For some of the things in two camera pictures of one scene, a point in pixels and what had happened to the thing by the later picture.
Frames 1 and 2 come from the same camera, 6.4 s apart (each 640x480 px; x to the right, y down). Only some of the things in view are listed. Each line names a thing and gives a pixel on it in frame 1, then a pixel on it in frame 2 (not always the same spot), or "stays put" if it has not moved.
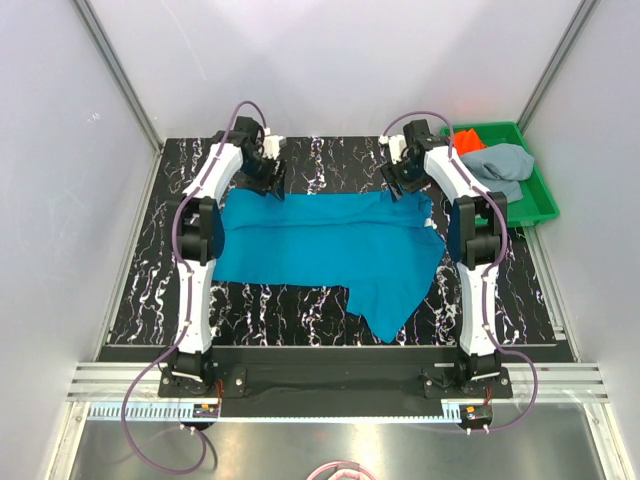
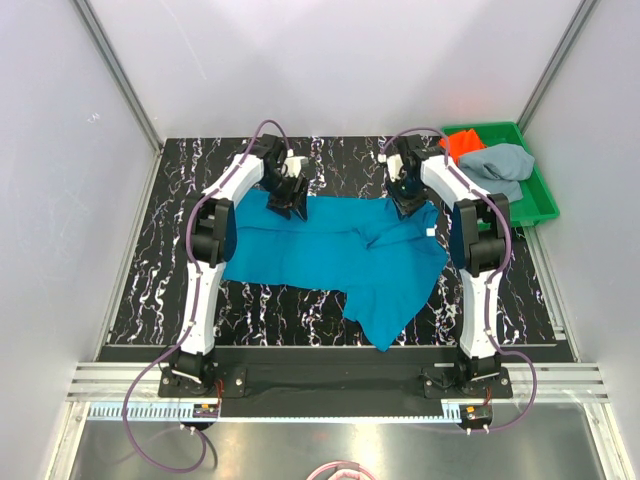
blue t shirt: (386, 246) stays put
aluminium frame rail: (556, 383) stays put
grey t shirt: (500, 168) stays put
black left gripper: (271, 184) -> (291, 200)
